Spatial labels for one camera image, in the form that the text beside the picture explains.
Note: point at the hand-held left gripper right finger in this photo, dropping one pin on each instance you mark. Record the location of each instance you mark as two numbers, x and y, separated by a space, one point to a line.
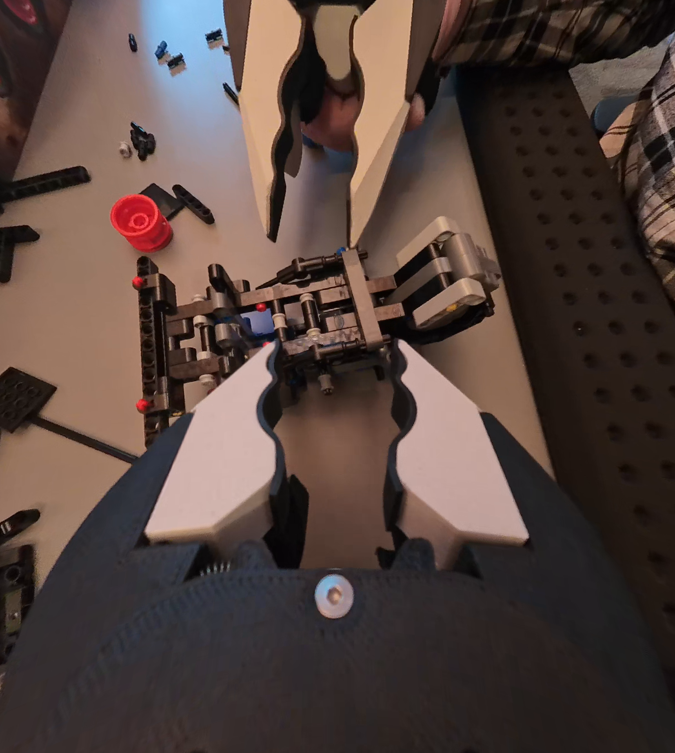
461 470

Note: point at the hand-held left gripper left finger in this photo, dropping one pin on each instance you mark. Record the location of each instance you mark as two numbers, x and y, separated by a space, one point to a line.
214 470

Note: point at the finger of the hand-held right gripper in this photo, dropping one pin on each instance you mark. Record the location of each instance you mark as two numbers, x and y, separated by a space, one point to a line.
384 88
261 88

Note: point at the toy truck chassis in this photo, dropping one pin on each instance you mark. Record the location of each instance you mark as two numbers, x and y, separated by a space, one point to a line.
361 300

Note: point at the person's right forearm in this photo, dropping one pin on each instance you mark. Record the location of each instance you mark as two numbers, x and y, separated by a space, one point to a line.
537 29

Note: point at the grey desk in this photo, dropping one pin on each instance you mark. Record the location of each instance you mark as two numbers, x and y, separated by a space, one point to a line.
66 482

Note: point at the long black axle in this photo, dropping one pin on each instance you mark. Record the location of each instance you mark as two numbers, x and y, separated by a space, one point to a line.
230 94

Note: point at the pile of small building pieces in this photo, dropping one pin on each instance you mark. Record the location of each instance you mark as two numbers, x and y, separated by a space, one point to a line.
214 36

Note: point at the small blue pin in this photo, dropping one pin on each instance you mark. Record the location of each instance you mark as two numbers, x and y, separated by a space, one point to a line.
161 50

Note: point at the small black connector piece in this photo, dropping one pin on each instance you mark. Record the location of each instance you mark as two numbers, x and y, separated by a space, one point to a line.
142 141

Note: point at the short black beam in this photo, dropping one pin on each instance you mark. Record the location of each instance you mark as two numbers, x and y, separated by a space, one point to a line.
193 204

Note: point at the black flat square panel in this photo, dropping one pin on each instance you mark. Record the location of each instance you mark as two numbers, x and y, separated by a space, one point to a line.
161 200

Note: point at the red wheel rim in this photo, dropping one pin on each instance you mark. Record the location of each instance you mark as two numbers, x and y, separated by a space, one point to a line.
140 223

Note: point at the black grid plate on axle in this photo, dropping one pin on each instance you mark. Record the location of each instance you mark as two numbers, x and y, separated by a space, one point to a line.
11 400

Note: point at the monster truck toy box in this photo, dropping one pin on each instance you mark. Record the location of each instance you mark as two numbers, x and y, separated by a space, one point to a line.
2 88

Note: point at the person's plaid shirt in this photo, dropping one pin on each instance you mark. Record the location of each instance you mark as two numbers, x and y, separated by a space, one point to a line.
672 176

